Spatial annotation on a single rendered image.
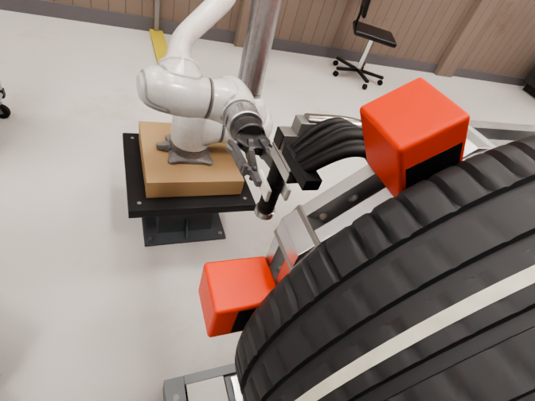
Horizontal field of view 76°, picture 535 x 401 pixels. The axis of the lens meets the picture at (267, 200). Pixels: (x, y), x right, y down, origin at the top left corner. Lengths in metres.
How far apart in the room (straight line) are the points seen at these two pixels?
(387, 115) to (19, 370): 1.30
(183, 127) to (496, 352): 1.20
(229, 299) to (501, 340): 0.28
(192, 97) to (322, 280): 0.62
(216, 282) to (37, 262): 1.22
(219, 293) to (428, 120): 0.30
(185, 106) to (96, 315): 0.88
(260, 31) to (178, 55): 0.46
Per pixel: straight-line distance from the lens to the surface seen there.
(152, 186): 1.34
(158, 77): 0.85
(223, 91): 0.88
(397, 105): 0.36
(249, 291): 0.45
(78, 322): 1.44
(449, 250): 0.30
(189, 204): 1.36
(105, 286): 1.50
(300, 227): 0.42
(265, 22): 1.29
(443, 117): 0.34
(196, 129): 1.32
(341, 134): 0.49
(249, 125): 0.80
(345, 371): 0.31
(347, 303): 0.31
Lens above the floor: 1.26
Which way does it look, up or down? 41 degrees down
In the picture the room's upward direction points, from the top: 19 degrees clockwise
